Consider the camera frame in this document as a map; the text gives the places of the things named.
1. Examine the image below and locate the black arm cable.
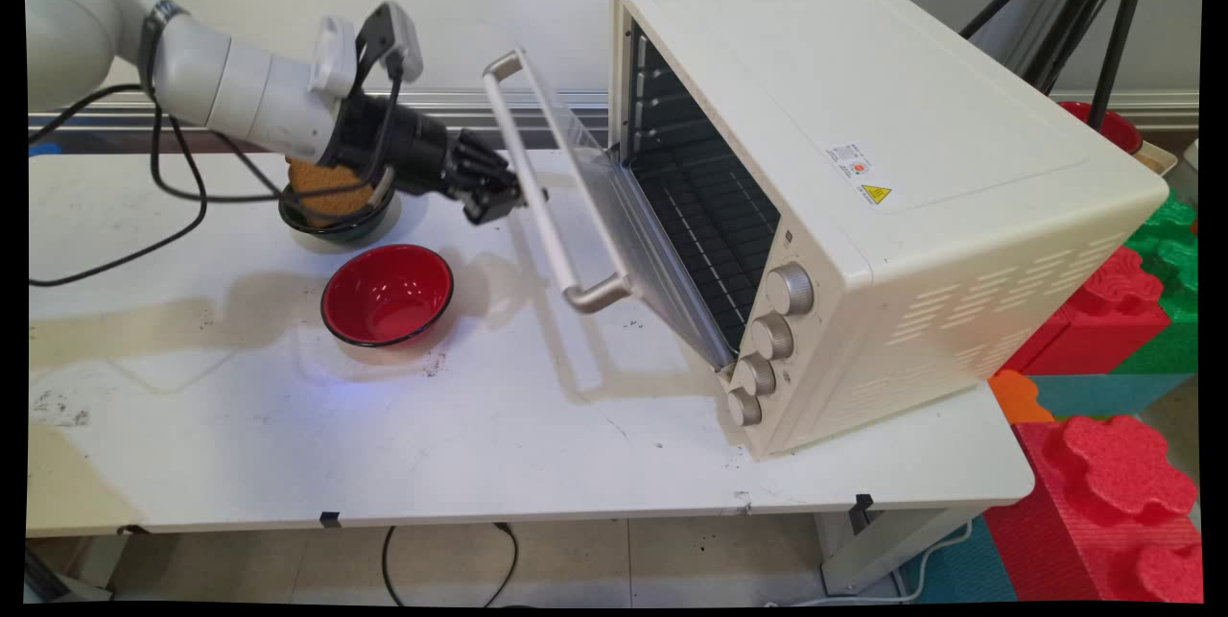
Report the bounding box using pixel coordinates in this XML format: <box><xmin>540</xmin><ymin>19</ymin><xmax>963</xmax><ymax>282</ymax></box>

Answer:
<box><xmin>144</xmin><ymin>51</ymin><xmax>409</xmax><ymax>207</ymax></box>
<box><xmin>29</xmin><ymin>108</ymin><xmax>209</xmax><ymax>289</ymax></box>
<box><xmin>29</xmin><ymin>83</ymin><xmax>147</xmax><ymax>146</ymax></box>

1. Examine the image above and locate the green enamel bowl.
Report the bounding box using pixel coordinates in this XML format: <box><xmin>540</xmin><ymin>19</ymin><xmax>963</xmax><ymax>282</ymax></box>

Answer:
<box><xmin>278</xmin><ymin>166</ymin><xmax>400</xmax><ymax>246</ymax></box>

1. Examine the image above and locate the red enamel bowl black rim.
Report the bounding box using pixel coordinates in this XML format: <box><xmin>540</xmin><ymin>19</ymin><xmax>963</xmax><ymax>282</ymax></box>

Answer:
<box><xmin>320</xmin><ymin>244</ymin><xmax>456</xmax><ymax>349</ymax></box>

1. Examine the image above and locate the silver oven knob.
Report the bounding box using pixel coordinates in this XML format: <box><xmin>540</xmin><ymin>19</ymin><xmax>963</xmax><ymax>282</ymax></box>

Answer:
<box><xmin>734</xmin><ymin>352</ymin><xmax>777</xmax><ymax>397</ymax></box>
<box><xmin>765</xmin><ymin>262</ymin><xmax>815</xmax><ymax>317</ymax></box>
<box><xmin>726</xmin><ymin>388</ymin><xmax>764</xmax><ymax>428</ymax></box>
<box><xmin>749</xmin><ymin>313</ymin><xmax>796</xmax><ymax>361</ymax></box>

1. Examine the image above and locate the black floor cable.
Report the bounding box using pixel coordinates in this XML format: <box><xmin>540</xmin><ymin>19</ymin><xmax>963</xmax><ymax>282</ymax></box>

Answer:
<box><xmin>381</xmin><ymin>523</ymin><xmax>520</xmax><ymax>609</ymax></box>

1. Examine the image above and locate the grey cable strap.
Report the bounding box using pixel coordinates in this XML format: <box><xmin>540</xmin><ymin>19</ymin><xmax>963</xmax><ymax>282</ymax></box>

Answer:
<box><xmin>137</xmin><ymin>0</ymin><xmax>190</xmax><ymax>98</ymax></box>

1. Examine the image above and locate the small red foam block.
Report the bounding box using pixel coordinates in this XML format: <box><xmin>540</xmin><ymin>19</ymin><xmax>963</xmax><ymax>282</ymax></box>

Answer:
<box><xmin>1025</xmin><ymin>246</ymin><xmax>1173</xmax><ymax>378</ymax></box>

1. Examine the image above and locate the orange foam piece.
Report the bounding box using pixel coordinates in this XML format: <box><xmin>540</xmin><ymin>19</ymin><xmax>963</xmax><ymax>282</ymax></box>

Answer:
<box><xmin>988</xmin><ymin>368</ymin><xmax>1056</xmax><ymax>427</ymax></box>

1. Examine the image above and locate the cream toaster oven body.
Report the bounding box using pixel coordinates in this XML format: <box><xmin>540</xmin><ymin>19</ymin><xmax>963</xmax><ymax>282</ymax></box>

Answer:
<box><xmin>609</xmin><ymin>0</ymin><xmax>1171</xmax><ymax>462</ymax></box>

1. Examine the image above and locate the blue foam mat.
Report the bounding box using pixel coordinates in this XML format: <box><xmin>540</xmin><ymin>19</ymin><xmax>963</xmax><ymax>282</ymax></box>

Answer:
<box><xmin>904</xmin><ymin>513</ymin><xmax>1020</xmax><ymax>605</ymax></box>

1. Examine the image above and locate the red bowl on box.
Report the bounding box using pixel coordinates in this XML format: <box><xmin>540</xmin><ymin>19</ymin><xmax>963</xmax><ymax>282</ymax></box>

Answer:
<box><xmin>1058</xmin><ymin>101</ymin><xmax>1144</xmax><ymax>155</ymax></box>

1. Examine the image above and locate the white floor cable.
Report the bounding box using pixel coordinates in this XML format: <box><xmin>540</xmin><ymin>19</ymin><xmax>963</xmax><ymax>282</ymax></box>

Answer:
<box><xmin>767</xmin><ymin>519</ymin><xmax>976</xmax><ymax>606</ymax></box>

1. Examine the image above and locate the white table leg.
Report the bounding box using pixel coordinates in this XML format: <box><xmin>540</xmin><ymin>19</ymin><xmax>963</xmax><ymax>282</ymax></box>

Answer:
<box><xmin>814</xmin><ymin>500</ymin><xmax>991</xmax><ymax>597</ymax></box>
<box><xmin>27</xmin><ymin>529</ymin><xmax>132</xmax><ymax>605</ymax></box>

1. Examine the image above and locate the large red foam block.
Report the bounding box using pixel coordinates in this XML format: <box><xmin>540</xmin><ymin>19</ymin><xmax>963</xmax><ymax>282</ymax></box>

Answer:
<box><xmin>983</xmin><ymin>414</ymin><xmax>1205</xmax><ymax>604</ymax></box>

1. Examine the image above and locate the teal foam block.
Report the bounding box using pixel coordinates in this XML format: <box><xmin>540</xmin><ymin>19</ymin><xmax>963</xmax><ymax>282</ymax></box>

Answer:
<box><xmin>1029</xmin><ymin>371</ymin><xmax>1198</xmax><ymax>422</ymax></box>

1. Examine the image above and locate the black tripod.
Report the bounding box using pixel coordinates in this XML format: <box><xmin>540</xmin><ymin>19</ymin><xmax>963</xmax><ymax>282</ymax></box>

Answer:
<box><xmin>959</xmin><ymin>0</ymin><xmax>1157</xmax><ymax>131</ymax></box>

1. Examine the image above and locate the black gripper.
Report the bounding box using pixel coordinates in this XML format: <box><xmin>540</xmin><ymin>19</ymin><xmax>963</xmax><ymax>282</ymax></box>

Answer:
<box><xmin>321</xmin><ymin>92</ymin><xmax>527</xmax><ymax>225</ymax></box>

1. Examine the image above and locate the green foam block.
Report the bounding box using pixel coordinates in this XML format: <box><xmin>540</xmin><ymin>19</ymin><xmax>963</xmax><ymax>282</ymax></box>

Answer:
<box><xmin>1111</xmin><ymin>189</ymin><xmax>1200</xmax><ymax>378</ymax></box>

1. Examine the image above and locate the brown toast slice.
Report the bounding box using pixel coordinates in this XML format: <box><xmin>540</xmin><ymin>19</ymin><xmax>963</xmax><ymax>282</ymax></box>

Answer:
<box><xmin>286</xmin><ymin>159</ymin><xmax>377</xmax><ymax>218</ymax></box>

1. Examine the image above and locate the glass oven door with handle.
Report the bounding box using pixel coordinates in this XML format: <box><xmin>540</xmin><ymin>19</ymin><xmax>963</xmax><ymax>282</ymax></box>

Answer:
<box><xmin>483</xmin><ymin>46</ymin><xmax>740</xmax><ymax>373</ymax></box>

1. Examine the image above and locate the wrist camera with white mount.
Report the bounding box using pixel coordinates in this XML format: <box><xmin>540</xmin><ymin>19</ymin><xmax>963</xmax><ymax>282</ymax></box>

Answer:
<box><xmin>309</xmin><ymin>1</ymin><xmax>425</xmax><ymax>102</ymax></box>

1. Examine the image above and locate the white label sticker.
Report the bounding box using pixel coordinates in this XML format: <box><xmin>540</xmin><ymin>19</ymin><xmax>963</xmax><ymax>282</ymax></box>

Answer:
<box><xmin>826</xmin><ymin>144</ymin><xmax>875</xmax><ymax>179</ymax></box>

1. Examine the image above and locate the metal oven rack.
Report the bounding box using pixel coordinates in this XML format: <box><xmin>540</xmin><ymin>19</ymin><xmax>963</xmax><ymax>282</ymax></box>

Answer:
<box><xmin>628</xmin><ymin>142</ymin><xmax>780</xmax><ymax>349</ymax></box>

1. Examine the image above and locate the cream cardboard box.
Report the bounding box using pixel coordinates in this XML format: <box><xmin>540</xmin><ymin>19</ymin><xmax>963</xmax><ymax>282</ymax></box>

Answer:
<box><xmin>1132</xmin><ymin>141</ymin><xmax>1180</xmax><ymax>178</ymax></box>

